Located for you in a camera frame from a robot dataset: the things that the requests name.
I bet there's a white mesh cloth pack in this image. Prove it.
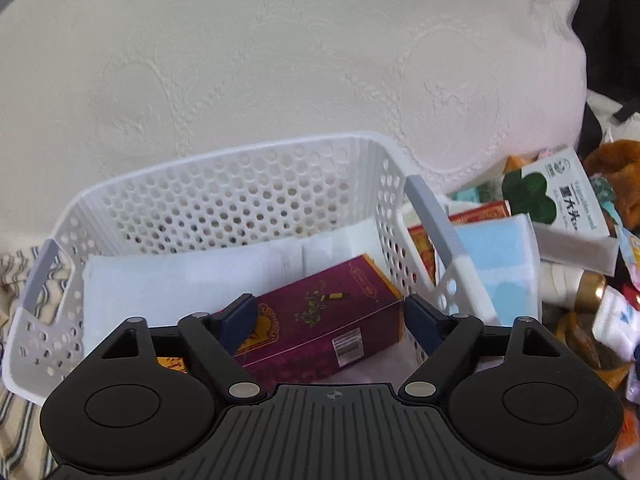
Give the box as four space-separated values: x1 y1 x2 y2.
82 219 386 354

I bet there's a magenta medicine box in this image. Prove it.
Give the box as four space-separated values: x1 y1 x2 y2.
235 255 402 391

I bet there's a light blue cloth pack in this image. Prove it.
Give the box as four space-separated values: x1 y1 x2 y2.
456 214 541 326

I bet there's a gold cap bottle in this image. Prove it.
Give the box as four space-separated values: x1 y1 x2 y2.
539 261 606 313

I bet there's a white perforated plastic basket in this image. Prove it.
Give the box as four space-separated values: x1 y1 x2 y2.
2 132 498 404

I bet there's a green seed packet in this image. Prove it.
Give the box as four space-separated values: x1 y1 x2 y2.
501 148 610 237

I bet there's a striped bed sheet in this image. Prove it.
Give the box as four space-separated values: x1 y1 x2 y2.
0 246 76 480

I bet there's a brown plush toy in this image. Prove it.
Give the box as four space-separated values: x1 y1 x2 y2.
584 140 640 231

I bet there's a cream embossed pillow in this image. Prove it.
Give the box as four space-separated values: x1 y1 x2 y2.
1 0 586 249

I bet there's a black backpack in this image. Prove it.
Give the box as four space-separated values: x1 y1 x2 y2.
572 0 639 156

